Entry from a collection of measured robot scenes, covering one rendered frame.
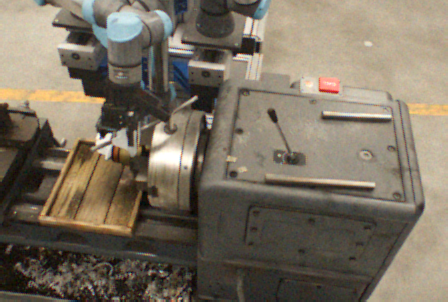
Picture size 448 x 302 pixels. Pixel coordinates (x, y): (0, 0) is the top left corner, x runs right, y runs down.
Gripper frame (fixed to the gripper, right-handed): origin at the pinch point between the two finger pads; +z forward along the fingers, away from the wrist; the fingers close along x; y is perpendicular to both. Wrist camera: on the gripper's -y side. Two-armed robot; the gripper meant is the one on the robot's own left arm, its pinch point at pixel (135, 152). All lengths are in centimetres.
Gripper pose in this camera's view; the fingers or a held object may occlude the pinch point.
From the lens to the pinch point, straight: 125.4
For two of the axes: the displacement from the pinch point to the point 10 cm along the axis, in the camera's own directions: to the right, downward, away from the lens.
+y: -9.9, -1.3, 0.5
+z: -0.9, 8.6, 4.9
